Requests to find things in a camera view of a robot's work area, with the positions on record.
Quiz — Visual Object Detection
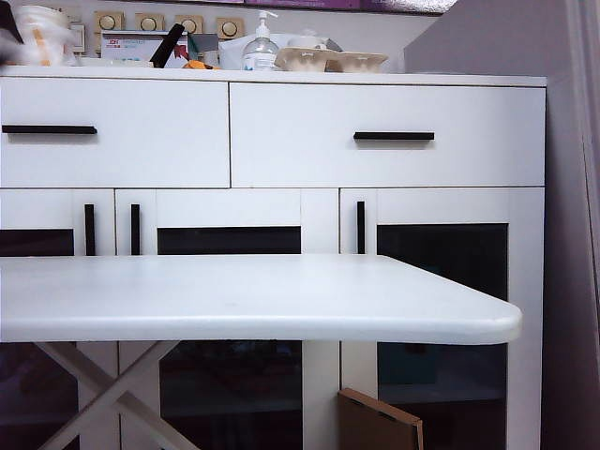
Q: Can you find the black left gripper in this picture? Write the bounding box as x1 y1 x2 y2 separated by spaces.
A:
0 8 24 66

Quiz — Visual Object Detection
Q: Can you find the white drawer long handle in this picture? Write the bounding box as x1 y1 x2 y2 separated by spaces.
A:
0 77 232 188

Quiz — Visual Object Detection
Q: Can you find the white printed box red logo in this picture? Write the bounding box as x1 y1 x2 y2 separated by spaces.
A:
100 30 189 62

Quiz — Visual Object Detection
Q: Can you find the black slanted bar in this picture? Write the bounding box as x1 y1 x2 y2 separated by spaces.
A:
148 25 188 66

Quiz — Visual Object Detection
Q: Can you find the grey box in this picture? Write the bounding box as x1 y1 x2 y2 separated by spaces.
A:
187 33 220 53

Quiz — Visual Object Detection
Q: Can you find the clear hand sanitizer pump bottle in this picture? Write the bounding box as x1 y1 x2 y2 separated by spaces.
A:
241 9 281 73

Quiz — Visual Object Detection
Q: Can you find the beige pulp cup carrier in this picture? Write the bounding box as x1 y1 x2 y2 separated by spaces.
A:
274 45 390 74

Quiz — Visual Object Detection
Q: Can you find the white table leg bar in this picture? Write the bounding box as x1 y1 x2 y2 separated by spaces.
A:
44 341 184 450
35 341 203 450

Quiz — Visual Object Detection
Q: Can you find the white sideboard cabinet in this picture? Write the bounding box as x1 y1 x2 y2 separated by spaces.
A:
0 64 548 450

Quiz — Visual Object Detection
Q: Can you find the brown cardboard sheet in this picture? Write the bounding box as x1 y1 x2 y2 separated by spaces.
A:
337 387 426 450

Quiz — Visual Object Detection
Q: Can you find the grey curtain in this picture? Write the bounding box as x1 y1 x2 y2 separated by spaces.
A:
564 0 600 450

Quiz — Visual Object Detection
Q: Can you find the white wall switch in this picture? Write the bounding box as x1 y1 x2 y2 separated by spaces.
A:
68 22 88 53

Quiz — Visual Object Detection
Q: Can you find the beige square wall dial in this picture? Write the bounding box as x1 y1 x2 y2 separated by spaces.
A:
95 11 126 35
216 17 245 39
135 12 165 33
175 13 203 35

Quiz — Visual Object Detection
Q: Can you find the black vertical door handle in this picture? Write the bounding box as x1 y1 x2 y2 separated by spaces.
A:
130 203 142 257
356 201 367 255
83 203 97 257

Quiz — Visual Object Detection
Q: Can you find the purple wall poster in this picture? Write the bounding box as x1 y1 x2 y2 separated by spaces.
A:
244 0 363 8

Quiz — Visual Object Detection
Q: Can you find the white drawer short handle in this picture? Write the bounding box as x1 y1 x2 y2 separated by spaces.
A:
229 82 548 188

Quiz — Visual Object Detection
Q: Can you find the short black drawer handle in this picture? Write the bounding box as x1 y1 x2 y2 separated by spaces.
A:
352 131 436 146

